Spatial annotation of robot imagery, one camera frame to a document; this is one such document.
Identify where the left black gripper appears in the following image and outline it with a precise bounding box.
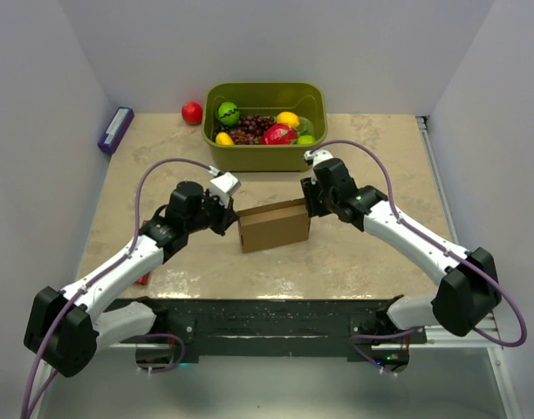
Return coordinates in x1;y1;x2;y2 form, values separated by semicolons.
186;189;239;237

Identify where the brown cardboard box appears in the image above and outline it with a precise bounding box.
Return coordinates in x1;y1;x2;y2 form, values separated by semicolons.
237;198;311;253

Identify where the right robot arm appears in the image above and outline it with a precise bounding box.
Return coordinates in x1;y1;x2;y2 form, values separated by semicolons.
300;151;502;343

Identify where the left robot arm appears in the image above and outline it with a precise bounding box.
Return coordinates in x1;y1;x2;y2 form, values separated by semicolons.
24;173;241;377

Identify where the red flat box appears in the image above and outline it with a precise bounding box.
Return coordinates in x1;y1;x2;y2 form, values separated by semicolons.
134;272;151;286

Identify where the purple flat box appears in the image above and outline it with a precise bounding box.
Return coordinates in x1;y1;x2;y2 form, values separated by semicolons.
98;106;134;155

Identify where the green lime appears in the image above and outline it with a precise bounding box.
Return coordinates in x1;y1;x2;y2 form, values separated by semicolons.
296;135;317;145

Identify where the red dragon fruit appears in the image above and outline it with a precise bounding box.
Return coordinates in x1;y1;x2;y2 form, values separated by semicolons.
262;124;298;145

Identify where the small yellow fruit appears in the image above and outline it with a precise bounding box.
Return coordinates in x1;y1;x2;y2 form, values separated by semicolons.
215;132;234;146

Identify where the yellow lemon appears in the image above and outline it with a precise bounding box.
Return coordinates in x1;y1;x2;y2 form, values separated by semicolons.
276;111;300;128

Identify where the purple grape bunch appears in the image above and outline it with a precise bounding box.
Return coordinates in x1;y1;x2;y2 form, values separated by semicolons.
228;114;275;145

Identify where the green plastic bin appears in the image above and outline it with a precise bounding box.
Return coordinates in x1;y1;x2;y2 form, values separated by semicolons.
202;81;328;172

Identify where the green striped ball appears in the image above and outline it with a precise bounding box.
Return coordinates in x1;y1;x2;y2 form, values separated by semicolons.
216;101;240;127

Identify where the red apple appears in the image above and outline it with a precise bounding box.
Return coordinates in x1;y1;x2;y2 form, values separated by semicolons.
181;101;203;126

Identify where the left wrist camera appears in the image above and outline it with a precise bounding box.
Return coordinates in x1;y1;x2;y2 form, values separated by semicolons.
209;166;241;208

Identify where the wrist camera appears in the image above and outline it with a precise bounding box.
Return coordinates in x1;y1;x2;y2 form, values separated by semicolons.
303;148;333;168
209;166;241;208

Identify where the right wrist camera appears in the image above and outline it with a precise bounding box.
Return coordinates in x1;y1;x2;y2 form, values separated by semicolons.
303;148;333;168

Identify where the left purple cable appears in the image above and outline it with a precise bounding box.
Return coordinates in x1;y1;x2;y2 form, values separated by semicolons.
20;157;218;419

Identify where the purple cable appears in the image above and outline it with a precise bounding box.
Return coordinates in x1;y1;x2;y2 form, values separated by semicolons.
20;157;218;419
308;139;529;376

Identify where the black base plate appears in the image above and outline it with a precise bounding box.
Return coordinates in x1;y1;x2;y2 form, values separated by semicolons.
120;297;427;370

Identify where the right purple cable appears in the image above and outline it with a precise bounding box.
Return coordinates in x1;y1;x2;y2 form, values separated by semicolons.
308;139;529;376

